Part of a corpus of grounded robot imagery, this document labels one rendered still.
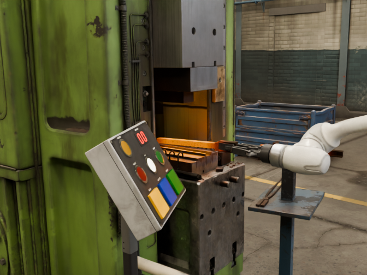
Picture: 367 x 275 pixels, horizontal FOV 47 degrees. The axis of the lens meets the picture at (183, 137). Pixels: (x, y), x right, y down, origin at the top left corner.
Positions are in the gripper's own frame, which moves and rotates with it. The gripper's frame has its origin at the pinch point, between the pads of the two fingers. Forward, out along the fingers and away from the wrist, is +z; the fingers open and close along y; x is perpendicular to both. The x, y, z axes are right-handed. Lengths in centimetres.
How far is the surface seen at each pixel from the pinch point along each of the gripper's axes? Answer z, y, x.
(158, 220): -19, -67, -5
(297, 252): 13, 127, -104
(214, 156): 9.4, 5.3, -7.0
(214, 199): 2.7, -4.1, -23.0
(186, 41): 11.4, -14.8, 42.2
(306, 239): 16, 152, -104
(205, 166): 9.3, -2.1, -10.0
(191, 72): 10.9, -11.4, 30.3
